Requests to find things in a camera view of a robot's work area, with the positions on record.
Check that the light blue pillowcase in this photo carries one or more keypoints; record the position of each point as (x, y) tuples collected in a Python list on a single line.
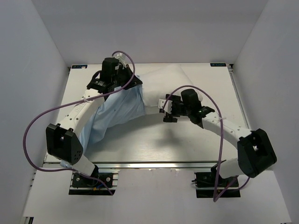
[(119, 108)]

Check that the white pillow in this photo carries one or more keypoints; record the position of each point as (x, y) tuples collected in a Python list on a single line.
[(157, 84)]

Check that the right aluminium side rail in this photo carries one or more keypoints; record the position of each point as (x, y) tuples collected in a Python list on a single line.
[(232, 76)]

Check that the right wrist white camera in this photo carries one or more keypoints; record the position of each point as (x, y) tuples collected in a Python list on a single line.
[(165, 106)]

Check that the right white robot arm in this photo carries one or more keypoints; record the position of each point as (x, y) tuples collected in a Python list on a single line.
[(254, 149)]

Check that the blue table label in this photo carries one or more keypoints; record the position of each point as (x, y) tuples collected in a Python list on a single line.
[(81, 66), (218, 64)]

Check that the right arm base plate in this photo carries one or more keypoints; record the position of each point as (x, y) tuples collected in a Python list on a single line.
[(204, 180)]

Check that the left blue table label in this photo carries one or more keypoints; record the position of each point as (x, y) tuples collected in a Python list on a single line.
[(81, 66)]

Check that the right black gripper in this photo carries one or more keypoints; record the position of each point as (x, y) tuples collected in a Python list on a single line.
[(169, 118)]

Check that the aluminium front rail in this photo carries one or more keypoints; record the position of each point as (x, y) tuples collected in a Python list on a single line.
[(140, 165)]

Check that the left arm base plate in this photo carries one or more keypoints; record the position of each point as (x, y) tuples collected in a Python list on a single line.
[(86, 187)]

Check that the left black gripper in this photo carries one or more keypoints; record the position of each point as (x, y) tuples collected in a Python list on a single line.
[(134, 81)]

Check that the wrist white camera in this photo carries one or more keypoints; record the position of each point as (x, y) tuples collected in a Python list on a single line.
[(121, 57), (165, 106)]

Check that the right blue table label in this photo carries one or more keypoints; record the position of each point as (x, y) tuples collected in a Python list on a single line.
[(218, 64)]

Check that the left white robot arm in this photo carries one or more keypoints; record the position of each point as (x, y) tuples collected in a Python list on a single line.
[(63, 138)]

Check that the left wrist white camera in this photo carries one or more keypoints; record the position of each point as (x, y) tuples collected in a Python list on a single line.
[(121, 57)]

